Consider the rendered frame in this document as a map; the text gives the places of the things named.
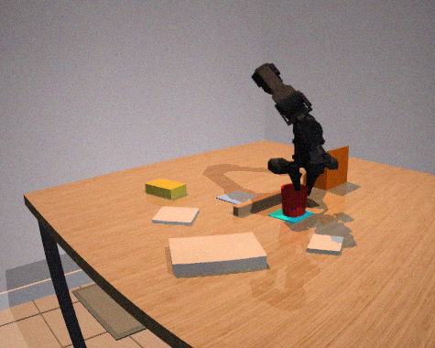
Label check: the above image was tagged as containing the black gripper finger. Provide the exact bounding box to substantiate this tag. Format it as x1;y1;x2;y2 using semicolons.
306;172;320;197
288;173;302;190

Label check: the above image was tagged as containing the yellow rectangular block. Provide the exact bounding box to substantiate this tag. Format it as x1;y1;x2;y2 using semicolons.
146;179;187;200

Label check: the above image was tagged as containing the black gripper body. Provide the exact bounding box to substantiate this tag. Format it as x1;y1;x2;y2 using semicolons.
267;137;339;174

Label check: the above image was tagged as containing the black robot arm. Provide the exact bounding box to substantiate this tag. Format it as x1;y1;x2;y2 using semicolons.
251;63;332;175

